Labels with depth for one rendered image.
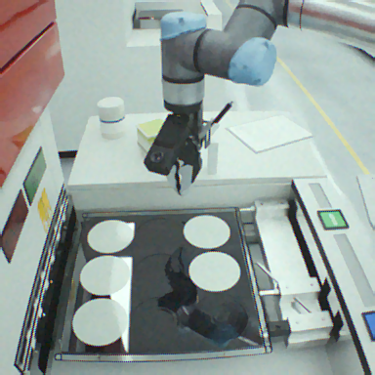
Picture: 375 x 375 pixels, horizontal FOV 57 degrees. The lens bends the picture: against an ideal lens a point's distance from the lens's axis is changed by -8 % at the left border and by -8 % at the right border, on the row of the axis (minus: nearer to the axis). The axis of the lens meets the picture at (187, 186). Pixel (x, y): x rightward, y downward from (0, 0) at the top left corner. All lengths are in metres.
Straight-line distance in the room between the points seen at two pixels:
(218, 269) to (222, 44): 0.42
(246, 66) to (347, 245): 0.41
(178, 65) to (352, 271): 0.48
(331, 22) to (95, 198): 0.63
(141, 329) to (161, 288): 0.10
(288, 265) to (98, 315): 0.40
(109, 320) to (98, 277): 0.10
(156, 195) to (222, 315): 0.34
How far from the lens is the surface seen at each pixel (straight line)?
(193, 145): 0.68
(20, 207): 0.61
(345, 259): 0.74
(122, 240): 0.80
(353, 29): 0.59
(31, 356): 0.63
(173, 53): 0.61
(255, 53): 0.54
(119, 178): 0.86
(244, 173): 0.88
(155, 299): 0.70
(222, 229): 0.82
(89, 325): 0.68
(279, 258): 0.81
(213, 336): 0.65
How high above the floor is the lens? 1.47
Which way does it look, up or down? 38 degrees down
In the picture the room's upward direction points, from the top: straight up
